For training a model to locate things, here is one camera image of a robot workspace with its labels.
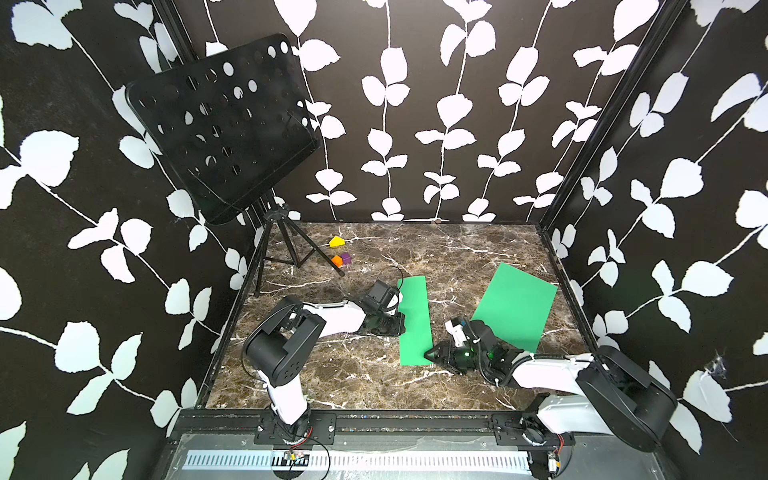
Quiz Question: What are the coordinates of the green rectangular paper sheet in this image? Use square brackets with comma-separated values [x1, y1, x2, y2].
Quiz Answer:
[398, 276, 433, 366]

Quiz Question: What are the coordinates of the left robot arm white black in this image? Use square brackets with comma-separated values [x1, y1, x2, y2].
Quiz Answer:
[241, 289, 405, 443]

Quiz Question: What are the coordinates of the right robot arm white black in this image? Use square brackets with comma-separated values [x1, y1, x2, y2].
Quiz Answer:
[424, 319, 678, 452]

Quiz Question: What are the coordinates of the yellow toy block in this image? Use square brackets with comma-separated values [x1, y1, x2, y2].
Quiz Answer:
[329, 236, 346, 248]

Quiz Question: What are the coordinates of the black perforated music stand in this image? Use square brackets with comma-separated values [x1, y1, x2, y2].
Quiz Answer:
[125, 32, 347, 295]

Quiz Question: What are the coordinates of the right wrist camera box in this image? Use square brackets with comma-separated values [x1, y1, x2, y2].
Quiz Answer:
[445, 318, 469, 348]

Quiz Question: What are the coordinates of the black front mounting rail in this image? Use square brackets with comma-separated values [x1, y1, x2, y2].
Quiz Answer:
[171, 408, 575, 450]

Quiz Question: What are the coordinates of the white slotted cable duct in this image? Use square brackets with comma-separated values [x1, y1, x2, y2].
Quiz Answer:
[181, 450, 531, 475]

